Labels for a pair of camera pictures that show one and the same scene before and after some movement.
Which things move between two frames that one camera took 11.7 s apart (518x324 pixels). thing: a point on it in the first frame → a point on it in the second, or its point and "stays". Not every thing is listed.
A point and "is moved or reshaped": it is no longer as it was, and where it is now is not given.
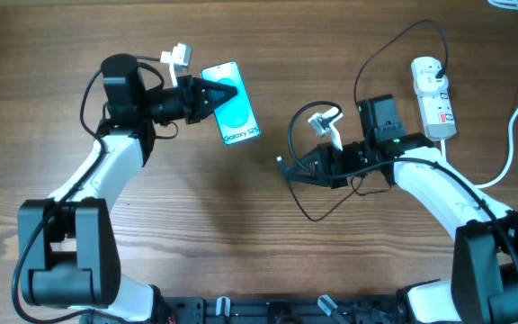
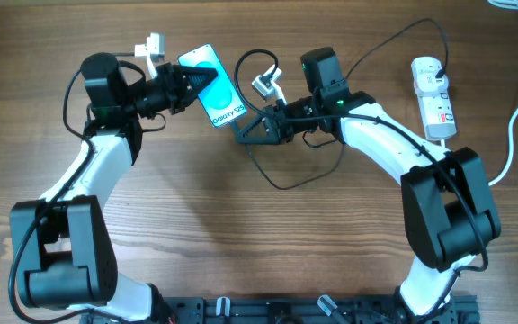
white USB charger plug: x=429 y=85 stays
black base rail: x=207 y=310 stays
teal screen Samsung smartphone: x=236 y=117 is moved or reshaped
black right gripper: x=325 y=164 → x=280 y=123
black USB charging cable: x=440 y=74 → x=312 y=178
